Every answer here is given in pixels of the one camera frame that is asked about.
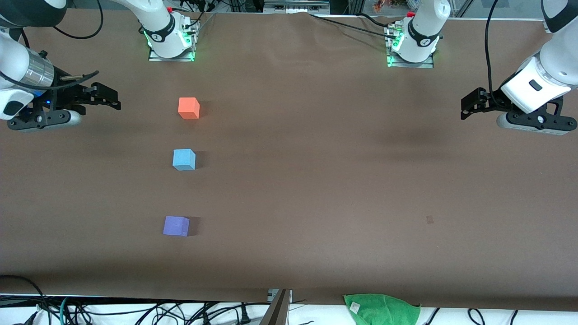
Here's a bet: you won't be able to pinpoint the long black table cable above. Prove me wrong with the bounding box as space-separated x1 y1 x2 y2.
309 13 398 39

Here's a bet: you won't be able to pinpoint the thin black looping cable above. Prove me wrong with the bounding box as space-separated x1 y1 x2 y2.
52 0 104 40

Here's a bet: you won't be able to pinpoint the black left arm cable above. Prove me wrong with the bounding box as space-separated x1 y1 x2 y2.
485 0 513 109

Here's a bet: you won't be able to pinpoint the green microfibre cloth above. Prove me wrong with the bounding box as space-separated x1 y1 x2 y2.
343 294 421 325

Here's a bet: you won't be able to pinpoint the short black table cable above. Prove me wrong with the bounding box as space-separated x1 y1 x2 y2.
357 13 396 28

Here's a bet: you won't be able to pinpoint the colourful small toys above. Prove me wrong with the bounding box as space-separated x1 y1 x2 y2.
373 0 407 12

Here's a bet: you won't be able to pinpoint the blue foam block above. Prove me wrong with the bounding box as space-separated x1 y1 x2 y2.
172 149 196 171

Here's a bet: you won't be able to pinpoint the brown table cover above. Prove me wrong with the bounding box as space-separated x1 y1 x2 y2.
0 9 578 312

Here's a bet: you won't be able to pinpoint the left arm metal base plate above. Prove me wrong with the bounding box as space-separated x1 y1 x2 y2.
385 25 435 69

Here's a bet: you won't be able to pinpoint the orange foam block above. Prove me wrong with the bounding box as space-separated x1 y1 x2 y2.
178 97 200 120

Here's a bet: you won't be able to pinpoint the purple foam block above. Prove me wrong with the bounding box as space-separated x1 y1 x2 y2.
163 216 191 237

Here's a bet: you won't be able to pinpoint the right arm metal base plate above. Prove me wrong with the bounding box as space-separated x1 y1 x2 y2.
148 18 199 62

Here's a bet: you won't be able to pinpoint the grey metal post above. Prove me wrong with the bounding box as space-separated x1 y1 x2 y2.
260 289 292 325

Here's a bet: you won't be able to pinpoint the silver metal rail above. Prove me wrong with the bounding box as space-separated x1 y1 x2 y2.
264 0 330 14

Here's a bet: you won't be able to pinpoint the black floor cable loop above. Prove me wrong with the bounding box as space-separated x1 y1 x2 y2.
0 274 52 325

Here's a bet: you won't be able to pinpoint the small white bracket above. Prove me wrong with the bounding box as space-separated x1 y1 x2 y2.
266 288 293 303

